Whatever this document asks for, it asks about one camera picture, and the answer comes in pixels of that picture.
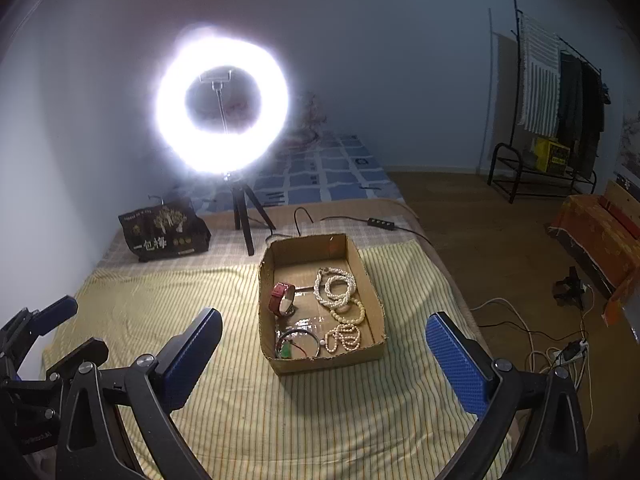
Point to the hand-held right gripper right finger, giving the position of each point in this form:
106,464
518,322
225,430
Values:
460,365

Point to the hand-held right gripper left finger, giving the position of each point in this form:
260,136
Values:
192,355

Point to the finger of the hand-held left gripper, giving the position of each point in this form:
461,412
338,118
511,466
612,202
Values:
85,352
55,312

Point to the blue-green bangle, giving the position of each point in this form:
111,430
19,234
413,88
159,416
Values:
300,330

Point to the cardboard box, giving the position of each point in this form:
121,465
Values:
320,362

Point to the yellow striped cloth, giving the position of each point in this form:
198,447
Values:
225,280

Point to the white power strip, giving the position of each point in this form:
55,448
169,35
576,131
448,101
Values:
570,352

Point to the beige checked bed sheet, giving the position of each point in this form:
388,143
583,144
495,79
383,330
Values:
220,240

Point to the black printed snack bag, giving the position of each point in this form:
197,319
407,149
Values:
165,240

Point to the black floor device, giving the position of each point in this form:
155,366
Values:
570,285

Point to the orange cloth covered bench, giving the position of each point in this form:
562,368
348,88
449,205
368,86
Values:
595,230

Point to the black clothes rack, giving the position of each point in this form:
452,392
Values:
505,145

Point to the yellow box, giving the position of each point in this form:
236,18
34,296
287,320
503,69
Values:
550,155

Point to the blue patterned bed sheet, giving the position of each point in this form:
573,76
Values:
340,170

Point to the wooden board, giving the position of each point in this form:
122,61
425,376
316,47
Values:
625,200

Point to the dark dried branches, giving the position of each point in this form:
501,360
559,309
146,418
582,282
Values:
312,115

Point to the phone clamp holder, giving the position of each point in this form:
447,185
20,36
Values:
216,77

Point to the brown leaning board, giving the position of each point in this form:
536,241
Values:
505,90

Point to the dark grey garment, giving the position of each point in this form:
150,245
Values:
570,100

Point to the black garment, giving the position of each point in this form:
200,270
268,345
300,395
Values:
592,110

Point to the white striped garment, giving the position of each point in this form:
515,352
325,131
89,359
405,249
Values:
540,85

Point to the wall poster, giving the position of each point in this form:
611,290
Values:
631,150

